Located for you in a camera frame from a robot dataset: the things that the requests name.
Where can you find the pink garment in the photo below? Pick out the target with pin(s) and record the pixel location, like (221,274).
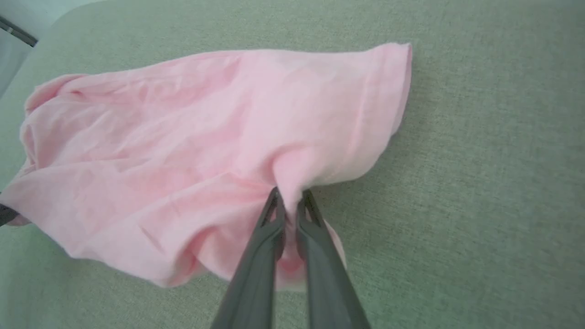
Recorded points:
(183,151)

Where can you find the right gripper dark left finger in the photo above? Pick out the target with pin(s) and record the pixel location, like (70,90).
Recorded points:
(256,274)

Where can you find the dark wall strip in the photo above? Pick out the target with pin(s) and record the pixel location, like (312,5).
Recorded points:
(18,32)

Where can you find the grey-green fabric sofa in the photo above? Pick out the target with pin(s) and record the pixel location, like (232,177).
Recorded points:
(480,183)

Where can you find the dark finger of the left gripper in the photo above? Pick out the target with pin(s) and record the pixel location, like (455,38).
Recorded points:
(6,214)

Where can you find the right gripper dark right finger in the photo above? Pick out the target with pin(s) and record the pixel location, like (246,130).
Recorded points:
(327,283)

